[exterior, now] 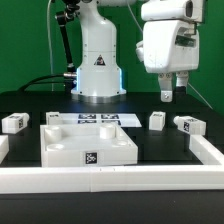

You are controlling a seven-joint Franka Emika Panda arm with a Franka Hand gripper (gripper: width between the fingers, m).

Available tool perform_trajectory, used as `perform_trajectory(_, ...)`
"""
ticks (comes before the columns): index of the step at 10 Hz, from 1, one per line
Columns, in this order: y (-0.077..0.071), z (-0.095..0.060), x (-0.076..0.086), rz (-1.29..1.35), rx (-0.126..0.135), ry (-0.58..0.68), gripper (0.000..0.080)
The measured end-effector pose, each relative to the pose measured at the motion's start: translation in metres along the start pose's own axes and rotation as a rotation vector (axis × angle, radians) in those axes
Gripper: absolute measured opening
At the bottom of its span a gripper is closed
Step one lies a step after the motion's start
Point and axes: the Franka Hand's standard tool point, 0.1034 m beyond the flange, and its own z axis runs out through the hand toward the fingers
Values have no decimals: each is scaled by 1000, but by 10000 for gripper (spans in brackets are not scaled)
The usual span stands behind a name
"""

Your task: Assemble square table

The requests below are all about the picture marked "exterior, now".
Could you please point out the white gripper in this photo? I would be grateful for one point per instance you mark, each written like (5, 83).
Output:
(169, 46)

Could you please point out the white square table top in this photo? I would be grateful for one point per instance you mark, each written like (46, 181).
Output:
(89, 144)

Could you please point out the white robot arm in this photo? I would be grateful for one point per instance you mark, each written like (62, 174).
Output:
(99, 78)

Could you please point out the white sheet with tags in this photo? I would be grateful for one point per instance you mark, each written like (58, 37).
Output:
(123, 120)

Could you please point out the white U-shaped fence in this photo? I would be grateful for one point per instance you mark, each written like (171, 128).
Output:
(209, 174)

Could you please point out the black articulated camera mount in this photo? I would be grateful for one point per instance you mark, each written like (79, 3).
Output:
(63, 17)

